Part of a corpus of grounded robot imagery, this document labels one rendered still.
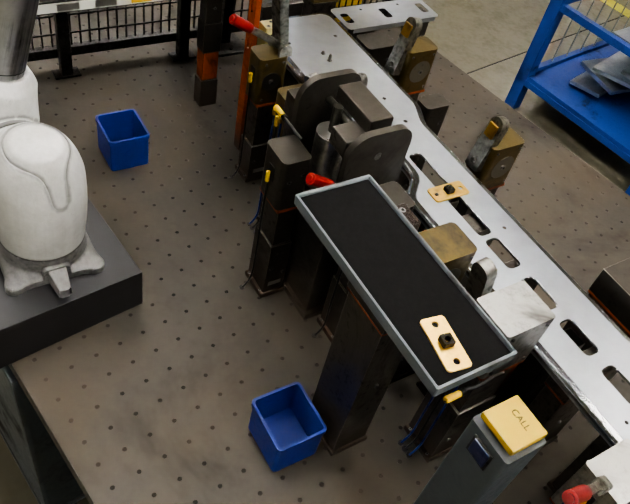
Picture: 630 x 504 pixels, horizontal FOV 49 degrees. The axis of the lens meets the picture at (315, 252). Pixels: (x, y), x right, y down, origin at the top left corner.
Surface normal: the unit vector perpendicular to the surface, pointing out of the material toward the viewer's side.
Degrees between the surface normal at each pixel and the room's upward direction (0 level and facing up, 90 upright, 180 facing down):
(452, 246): 0
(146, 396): 0
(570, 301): 0
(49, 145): 10
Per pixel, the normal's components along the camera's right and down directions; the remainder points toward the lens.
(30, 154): 0.32, -0.62
